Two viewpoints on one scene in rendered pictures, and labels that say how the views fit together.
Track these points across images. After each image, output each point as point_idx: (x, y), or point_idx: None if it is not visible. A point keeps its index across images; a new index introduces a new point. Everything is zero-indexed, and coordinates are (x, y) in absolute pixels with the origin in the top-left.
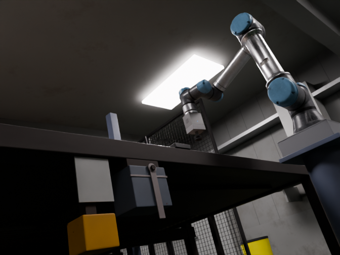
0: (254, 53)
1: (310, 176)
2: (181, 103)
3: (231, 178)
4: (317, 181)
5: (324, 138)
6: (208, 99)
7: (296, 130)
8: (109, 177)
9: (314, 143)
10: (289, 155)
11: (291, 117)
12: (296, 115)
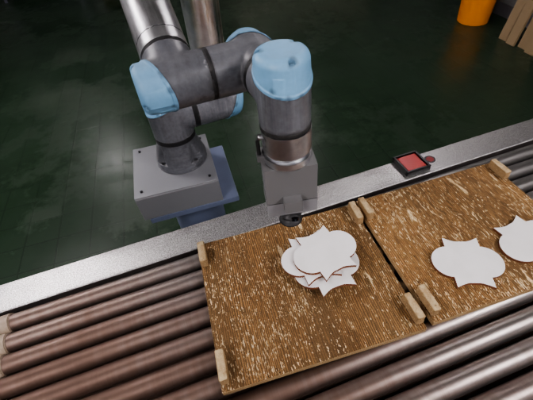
0: (219, 9)
1: (215, 209)
2: (311, 111)
3: None
4: (221, 209)
5: (224, 155)
6: (201, 102)
7: (204, 156)
8: None
9: (227, 162)
10: (235, 185)
11: (189, 139)
12: (195, 134)
